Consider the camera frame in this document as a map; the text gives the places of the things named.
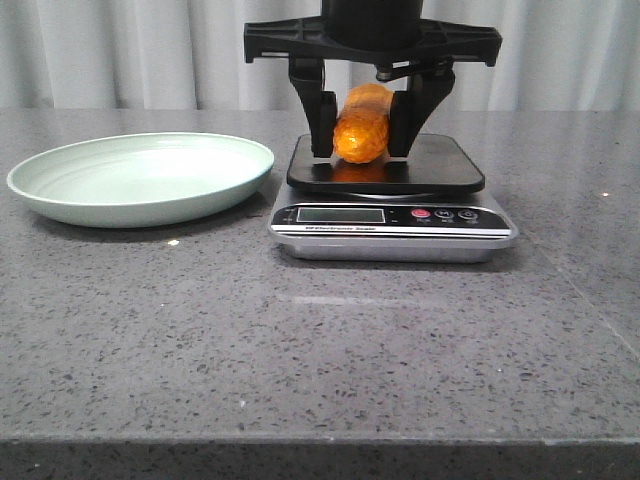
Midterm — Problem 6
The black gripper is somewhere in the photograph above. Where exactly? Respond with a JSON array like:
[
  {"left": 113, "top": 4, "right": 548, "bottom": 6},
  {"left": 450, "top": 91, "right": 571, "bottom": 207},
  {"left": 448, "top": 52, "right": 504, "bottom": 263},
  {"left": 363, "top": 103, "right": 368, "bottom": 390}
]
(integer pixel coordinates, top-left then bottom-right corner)
[{"left": 244, "top": 0, "right": 502, "bottom": 158}]

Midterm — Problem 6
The orange corn cob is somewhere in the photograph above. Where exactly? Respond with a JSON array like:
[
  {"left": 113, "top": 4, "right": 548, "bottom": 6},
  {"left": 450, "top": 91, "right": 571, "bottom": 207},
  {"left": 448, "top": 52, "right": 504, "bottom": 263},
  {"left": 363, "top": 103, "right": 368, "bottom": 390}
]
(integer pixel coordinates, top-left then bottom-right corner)
[{"left": 333, "top": 83, "right": 393, "bottom": 164}]

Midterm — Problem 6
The silver black kitchen scale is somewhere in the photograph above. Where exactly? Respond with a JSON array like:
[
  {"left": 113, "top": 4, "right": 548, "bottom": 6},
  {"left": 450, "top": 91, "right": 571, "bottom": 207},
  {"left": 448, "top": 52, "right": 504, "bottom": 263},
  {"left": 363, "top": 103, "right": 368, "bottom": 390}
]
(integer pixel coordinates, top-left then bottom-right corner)
[{"left": 268, "top": 134, "right": 519, "bottom": 263}]

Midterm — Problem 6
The pale green plate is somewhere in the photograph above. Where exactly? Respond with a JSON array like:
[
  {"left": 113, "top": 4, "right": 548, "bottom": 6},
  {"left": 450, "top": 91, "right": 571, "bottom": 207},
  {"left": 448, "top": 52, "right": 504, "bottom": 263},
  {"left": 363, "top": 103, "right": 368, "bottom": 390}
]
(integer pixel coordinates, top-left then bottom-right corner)
[{"left": 7, "top": 132, "right": 275, "bottom": 228}]

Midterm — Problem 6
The white curtain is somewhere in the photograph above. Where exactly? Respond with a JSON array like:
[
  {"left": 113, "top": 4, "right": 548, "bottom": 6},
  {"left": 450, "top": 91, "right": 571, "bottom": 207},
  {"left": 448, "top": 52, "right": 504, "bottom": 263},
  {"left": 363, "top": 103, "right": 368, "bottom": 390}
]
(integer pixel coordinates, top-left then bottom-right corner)
[{"left": 1, "top": 1, "right": 639, "bottom": 111}]

